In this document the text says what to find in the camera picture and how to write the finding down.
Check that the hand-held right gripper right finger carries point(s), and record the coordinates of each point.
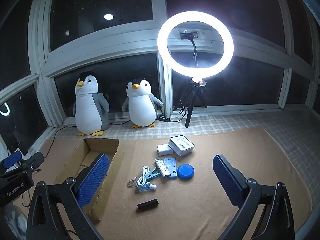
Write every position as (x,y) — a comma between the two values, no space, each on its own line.
(227,180)

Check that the blue round disc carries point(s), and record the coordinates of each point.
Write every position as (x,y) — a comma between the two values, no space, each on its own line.
(185,172)

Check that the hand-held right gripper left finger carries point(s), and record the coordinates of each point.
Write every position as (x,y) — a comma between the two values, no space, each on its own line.
(92,180)

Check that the black cylinder tube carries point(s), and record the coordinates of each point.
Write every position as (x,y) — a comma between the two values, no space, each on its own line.
(147,203)

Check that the metal keyring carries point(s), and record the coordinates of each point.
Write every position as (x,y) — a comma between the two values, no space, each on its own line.
(131,179)

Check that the white charger plug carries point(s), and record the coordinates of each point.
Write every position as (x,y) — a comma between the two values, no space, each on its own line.
(165,150)

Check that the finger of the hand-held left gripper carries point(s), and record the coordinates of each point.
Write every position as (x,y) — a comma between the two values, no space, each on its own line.
(10,160)
(32,163)

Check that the brown cardboard box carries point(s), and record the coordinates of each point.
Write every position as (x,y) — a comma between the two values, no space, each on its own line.
(75,155)

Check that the plaid blanket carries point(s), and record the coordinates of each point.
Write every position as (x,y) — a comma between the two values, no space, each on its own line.
(250,120)

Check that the white grey tin box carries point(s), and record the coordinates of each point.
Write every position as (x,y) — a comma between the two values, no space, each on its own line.
(181,143)

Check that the light blue phone stand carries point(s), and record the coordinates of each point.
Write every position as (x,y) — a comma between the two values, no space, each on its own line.
(172,173)

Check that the large penguin plush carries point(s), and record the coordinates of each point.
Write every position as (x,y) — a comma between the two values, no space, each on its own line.
(87,110)

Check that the patterned white lighter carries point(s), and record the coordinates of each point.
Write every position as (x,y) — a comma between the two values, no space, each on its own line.
(161,168)

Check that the black phone holder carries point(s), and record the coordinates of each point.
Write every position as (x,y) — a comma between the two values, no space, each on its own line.
(188,35)

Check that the white window frame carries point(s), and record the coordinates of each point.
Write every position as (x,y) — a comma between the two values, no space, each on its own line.
(100,40)

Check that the small penguin plush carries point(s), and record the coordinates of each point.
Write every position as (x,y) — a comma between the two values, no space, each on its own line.
(141,107)

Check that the light blue clothespin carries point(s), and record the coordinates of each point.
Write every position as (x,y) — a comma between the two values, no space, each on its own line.
(153,174)

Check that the brown mat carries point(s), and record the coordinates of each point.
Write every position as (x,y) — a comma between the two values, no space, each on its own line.
(200,205)

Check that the black power adapter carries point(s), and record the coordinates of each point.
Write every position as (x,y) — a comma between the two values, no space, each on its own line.
(11,140)

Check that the black inline remote control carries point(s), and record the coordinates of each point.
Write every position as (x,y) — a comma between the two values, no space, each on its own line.
(163,118)

